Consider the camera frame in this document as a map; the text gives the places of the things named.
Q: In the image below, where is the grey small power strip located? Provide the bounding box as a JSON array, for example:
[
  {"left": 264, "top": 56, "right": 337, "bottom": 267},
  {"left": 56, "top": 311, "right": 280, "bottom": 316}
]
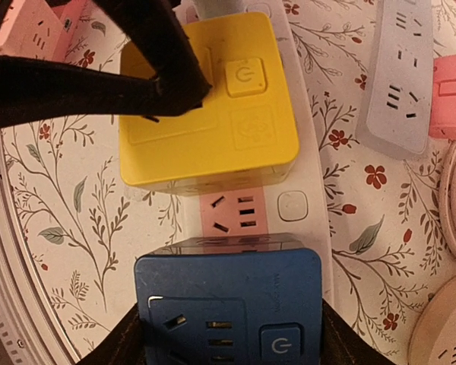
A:
[{"left": 356, "top": 1, "right": 433, "bottom": 160}]

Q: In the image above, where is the pink cube socket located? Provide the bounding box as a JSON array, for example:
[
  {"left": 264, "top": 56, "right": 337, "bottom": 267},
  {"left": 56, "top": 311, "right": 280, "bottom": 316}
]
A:
[{"left": 0, "top": 0, "right": 87, "bottom": 62}]

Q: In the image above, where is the pink round power socket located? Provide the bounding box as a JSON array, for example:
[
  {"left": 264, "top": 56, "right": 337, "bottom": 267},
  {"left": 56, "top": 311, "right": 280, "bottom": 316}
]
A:
[{"left": 408, "top": 277, "right": 456, "bottom": 365}]

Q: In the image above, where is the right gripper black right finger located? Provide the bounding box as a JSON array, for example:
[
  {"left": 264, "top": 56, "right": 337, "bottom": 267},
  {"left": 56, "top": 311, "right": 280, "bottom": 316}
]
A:
[{"left": 321, "top": 300, "right": 394, "bottom": 365}]

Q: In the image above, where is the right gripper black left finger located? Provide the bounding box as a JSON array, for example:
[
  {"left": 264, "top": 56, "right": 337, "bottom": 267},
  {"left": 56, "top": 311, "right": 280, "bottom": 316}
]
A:
[{"left": 77, "top": 307, "right": 144, "bottom": 365}]

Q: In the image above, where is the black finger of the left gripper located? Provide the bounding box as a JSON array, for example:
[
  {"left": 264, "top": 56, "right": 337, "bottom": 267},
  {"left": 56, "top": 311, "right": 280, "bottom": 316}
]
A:
[
  {"left": 0, "top": 55, "right": 202, "bottom": 132},
  {"left": 90, "top": 1, "right": 211, "bottom": 106}
]

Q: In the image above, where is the yellow cube socket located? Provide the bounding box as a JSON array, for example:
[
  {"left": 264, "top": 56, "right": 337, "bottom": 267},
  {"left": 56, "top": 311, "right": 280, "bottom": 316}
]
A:
[{"left": 119, "top": 12, "right": 299, "bottom": 195}]

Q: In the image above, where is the dark blue cube socket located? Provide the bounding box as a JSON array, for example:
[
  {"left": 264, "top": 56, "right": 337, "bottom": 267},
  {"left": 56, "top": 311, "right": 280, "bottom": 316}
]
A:
[{"left": 134, "top": 233, "right": 322, "bottom": 364}]

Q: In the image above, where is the pink adapter plug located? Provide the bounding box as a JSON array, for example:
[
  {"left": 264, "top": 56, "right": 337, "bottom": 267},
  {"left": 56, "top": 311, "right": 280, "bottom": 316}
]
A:
[{"left": 429, "top": 55, "right": 456, "bottom": 140}]

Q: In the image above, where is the white long power strip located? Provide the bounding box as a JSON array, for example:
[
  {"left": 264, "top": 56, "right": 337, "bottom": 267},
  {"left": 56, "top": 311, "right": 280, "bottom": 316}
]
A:
[{"left": 182, "top": 1, "right": 334, "bottom": 303}]

